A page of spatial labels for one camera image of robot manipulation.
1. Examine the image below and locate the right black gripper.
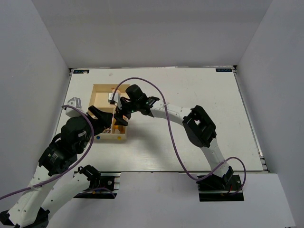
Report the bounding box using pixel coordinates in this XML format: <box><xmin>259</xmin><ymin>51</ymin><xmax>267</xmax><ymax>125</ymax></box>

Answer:
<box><xmin>114</xmin><ymin>98</ymin><xmax>140</xmax><ymax>126</ymax></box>

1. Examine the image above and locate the orange sunscreen tube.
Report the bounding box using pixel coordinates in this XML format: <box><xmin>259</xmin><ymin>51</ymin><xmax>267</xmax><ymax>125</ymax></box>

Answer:
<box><xmin>113</xmin><ymin>119</ymin><xmax>119</xmax><ymax>130</ymax></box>

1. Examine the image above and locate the beige sponge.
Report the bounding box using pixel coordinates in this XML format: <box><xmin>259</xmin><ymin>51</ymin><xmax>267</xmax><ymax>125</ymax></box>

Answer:
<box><xmin>112</xmin><ymin>89</ymin><xmax>121</xmax><ymax>95</ymax></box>

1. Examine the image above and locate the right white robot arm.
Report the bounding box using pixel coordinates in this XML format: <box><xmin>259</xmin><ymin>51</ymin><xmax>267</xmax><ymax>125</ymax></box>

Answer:
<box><xmin>108</xmin><ymin>85</ymin><xmax>234</xmax><ymax>190</ymax></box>

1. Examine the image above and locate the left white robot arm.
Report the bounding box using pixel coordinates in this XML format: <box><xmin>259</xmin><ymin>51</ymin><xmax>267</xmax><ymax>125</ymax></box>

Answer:
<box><xmin>0</xmin><ymin>105</ymin><xmax>113</xmax><ymax>228</ymax></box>

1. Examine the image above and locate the wooden compartment box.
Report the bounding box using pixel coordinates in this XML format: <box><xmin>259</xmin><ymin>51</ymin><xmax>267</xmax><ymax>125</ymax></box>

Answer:
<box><xmin>89</xmin><ymin>84</ymin><xmax>128</xmax><ymax>143</ymax></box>

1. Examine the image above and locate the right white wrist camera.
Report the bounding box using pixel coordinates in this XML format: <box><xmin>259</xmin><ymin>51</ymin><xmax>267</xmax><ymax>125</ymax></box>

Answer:
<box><xmin>108</xmin><ymin>92</ymin><xmax>120</xmax><ymax>105</ymax></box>

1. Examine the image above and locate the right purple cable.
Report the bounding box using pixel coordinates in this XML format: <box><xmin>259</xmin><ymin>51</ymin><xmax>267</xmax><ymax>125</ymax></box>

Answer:
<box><xmin>111</xmin><ymin>77</ymin><xmax>247</xmax><ymax>196</ymax></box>

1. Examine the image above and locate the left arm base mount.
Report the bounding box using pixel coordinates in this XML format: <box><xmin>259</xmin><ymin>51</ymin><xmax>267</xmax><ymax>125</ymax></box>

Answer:
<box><xmin>73</xmin><ymin>165</ymin><xmax>120</xmax><ymax>199</ymax></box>

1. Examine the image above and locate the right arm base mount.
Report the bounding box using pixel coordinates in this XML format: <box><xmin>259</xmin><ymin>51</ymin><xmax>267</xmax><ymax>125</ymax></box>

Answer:
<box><xmin>197</xmin><ymin>175</ymin><xmax>244</xmax><ymax>202</ymax></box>

